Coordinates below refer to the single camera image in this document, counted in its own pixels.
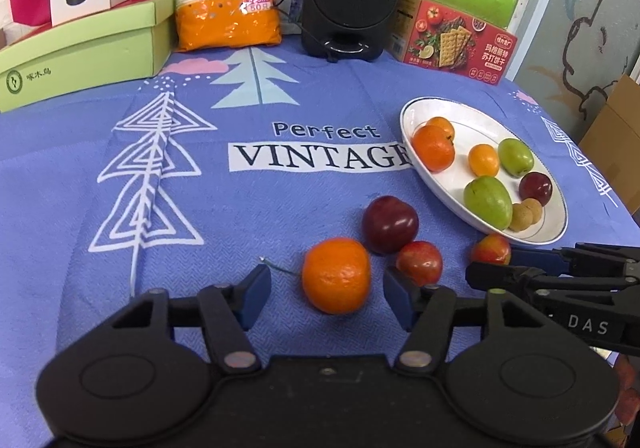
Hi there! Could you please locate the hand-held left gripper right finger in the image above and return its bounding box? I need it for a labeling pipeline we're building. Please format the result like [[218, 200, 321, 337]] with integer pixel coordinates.
[[382, 265, 531, 375]]

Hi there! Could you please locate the small yellow-orange mandarin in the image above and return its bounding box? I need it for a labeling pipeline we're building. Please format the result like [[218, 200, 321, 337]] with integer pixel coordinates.
[[468, 143, 500, 177]]

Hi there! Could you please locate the dark red plum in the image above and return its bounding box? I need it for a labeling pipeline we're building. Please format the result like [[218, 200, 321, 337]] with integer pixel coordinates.
[[362, 195, 420, 256], [518, 171, 554, 207]]

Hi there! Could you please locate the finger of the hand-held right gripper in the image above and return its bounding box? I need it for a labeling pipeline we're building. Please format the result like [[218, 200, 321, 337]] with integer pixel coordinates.
[[465, 261, 566, 301], [510, 242, 640, 279]]

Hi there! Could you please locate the blue printed tablecloth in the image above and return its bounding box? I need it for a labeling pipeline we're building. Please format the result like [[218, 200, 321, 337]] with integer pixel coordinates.
[[0, 36, 640, 429]]

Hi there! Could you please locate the small red apple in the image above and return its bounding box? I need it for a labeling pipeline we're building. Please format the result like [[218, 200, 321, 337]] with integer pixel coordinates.
[[396, 241, 444, 286]]

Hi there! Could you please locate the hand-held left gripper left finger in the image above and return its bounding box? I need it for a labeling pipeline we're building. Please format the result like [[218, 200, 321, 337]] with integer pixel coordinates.
[[110, 263, 273, 375]]

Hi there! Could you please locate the red cracker box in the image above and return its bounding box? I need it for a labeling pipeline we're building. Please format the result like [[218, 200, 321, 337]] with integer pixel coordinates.
[[390, 0, 518, 86]]

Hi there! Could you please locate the plain cardboard box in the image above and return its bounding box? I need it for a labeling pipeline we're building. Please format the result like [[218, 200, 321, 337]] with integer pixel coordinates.
[[577, 73, 640, 214]]

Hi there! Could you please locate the orange mandarin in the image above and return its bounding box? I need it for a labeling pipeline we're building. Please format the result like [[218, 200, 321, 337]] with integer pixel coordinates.
[[301, 238, 372, 315], [411, 125, 456, 173], [426, 116, 456, 141]]

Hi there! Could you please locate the white plate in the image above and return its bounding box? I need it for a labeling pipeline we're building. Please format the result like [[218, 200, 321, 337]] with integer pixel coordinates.
[[399, 96, 569, 245]]

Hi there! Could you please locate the green jujube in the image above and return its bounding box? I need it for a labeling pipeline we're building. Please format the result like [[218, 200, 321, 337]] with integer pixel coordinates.
[[463, 175, 514, 231], [497, 138, 535, 176]]

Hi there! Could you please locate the flat green box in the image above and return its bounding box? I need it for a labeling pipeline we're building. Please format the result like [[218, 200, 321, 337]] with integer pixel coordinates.
[[0, 0, 176, 114]]

